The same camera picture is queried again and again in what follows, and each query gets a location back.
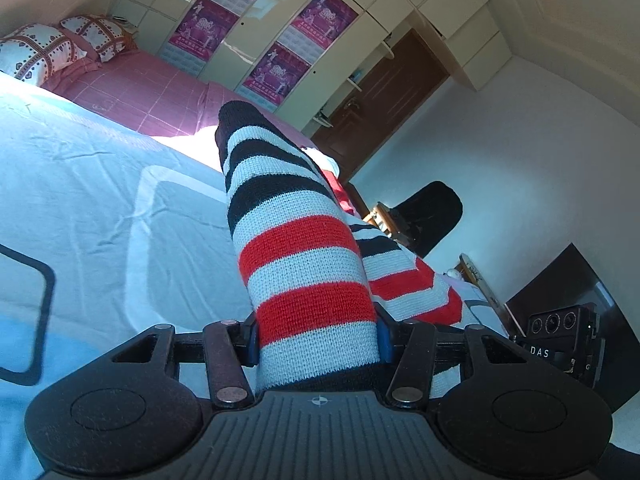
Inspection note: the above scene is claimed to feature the red black striped sock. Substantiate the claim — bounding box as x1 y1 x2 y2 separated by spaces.
214 100 382 395
300 146 466 386

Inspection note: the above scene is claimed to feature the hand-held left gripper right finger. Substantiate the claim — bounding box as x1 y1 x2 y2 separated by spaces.
376 309 527 406

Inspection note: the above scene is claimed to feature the wooden bed footboard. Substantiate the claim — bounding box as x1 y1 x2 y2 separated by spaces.
456 252 518 337

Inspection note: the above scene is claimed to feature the purple wall poster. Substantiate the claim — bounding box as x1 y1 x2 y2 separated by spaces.
285 0 360 52
242 42 312 100
167 0 241 58

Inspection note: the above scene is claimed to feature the white heart patterned pillow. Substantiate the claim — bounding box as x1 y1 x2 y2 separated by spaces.
59 14 140 64
0 22 90 82

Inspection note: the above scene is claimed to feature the brown wooden door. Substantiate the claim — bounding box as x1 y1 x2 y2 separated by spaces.
310 27 451 187

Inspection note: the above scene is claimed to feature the light blue blanket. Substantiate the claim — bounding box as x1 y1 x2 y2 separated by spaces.
0 72 503 480

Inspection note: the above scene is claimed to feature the wooden frame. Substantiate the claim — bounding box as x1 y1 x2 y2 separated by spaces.
362 201 416 248

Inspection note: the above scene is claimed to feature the black chair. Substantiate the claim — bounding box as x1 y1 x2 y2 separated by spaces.
389 180 464 259

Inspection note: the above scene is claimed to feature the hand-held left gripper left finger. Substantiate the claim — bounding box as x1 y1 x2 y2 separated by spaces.
109 311 261 409

